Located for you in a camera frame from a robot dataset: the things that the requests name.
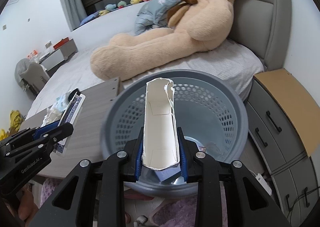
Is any grey wooden board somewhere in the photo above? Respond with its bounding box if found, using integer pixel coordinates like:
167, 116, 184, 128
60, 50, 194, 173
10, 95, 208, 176
18, 76, 126, 180

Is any blue grey pillow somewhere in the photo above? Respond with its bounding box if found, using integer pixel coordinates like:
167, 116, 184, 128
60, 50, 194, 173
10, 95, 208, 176
134, 0, 180, 35

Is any large beige teddy bear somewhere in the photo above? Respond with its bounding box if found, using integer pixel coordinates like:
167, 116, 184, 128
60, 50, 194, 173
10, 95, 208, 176
90, 0, 234, 81

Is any torn white carton box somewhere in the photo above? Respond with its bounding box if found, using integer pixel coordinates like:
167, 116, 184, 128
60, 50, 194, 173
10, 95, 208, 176
142, 78, 180, 171

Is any blue patterned card box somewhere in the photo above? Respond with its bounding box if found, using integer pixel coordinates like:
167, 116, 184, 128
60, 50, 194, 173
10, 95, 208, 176
54, 89, 86, 156

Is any lavender box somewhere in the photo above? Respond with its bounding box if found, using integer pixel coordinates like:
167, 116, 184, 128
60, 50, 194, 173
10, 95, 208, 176
154, 165, 181, 182

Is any row of plush toys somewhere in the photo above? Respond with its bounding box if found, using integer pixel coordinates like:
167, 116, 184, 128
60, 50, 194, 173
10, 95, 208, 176
98, 0, 156, 17

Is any bed with checked sheet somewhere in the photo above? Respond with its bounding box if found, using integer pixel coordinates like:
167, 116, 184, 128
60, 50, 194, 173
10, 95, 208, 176
27, 0, 264, 117

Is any orange red box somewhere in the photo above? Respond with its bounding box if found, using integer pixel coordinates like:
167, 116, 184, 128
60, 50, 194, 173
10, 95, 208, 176
53, 37, 69, 49

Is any yellow plush toy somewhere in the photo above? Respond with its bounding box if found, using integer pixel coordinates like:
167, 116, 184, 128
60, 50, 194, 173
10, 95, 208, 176
0, 110, 24, 140

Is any grey chair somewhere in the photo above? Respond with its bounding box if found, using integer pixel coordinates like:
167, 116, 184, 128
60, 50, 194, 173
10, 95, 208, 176
15, 58, 50, 96

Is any white power strip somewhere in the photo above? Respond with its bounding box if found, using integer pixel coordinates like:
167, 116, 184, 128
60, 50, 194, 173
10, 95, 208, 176
255, 173, 272, 196

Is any blue tissue packet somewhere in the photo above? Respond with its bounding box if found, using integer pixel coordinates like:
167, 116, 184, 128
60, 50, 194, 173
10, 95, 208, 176
41, 91, 74, 127

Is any grey upholstered headboard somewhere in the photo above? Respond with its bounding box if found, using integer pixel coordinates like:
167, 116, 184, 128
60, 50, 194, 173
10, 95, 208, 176
228, 0, 292, 70

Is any person's left hand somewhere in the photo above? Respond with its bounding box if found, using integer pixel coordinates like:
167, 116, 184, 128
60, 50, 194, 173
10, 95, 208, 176
18, 187, 39, 227

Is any grey perforated waste basket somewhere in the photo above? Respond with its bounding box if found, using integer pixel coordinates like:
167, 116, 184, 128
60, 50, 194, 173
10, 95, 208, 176
93, 70, 249, 205

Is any grey nightstand with drawers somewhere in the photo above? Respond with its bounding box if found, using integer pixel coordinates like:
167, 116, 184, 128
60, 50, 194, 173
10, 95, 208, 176
245, 81, 319, 226

